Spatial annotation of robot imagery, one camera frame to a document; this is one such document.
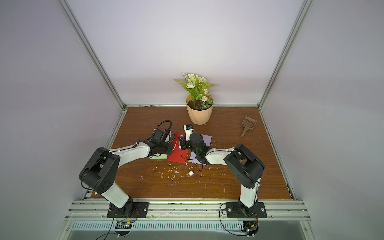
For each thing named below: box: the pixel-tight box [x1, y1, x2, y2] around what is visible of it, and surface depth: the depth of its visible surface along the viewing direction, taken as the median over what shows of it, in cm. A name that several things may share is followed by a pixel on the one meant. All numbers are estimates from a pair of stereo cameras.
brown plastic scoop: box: [240, 116, 257, 138], surface depth 112 cm
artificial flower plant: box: [174, 72, 217, 110], surface depth 96 cm
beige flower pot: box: [186, 95, 214, 126], surface depth 99 cm
